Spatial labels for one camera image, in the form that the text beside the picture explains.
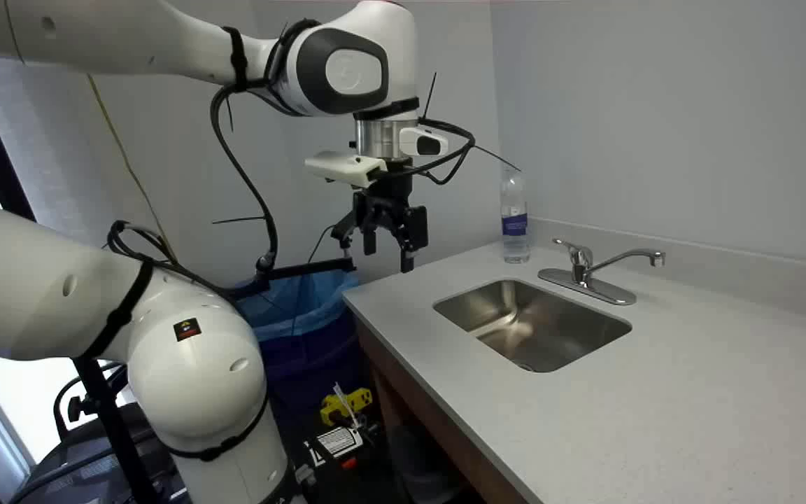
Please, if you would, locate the clear plastic water bottle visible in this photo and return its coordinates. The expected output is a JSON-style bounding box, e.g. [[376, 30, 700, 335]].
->
[[497, 168, 531, 265]]

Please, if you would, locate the stainless steel sink basin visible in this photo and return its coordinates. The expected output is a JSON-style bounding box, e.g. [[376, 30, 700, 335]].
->
[[430, 276, 634, 374]]

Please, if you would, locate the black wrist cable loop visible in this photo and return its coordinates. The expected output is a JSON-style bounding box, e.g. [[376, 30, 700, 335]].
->
[[411, 116, 479, 185]]

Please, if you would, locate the chrome sink faucet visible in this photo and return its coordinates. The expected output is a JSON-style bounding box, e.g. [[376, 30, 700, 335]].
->
[[536, 235, 668, 308]]

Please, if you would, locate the white and red box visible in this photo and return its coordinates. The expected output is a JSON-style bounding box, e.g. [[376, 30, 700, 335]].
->
[[314, 422, 369, 466]]

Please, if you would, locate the white box with black face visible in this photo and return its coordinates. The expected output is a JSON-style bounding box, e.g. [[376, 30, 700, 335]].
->
[[397, 123, 447, 158]]

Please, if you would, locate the thin yellow wall cord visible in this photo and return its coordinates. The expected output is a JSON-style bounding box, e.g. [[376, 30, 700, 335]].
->
[[83, 72, 167, 237]]

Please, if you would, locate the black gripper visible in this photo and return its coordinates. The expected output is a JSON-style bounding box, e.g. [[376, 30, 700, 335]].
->
[[331, 156, 430, 275]]

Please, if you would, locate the yellow tool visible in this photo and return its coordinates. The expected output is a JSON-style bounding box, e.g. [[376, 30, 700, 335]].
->
[[317, 385, 376, 427]]

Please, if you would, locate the long black arm cable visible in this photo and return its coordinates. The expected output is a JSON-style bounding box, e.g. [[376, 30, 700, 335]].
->
[[107, 80, 282, 283]]

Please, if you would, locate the black slanted stand pole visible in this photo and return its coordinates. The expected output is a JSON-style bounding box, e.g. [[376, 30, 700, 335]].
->
[[0, 59, 160, 504]]

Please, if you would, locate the brown wooden counter cabinet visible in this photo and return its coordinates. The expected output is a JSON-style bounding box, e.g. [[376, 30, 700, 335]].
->
[[356, 315, 527, 504]]

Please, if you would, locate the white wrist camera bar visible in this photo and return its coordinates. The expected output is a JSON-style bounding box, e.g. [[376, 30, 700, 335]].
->
[[303, 150, 390, 186]]

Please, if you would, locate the black equipment cart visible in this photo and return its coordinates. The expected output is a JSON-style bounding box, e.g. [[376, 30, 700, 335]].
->
[[8, 366, 191, 504]]

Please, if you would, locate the bin with blue bag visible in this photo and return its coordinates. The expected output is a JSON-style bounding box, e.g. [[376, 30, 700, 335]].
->
[[229, 256, 369, 441]]

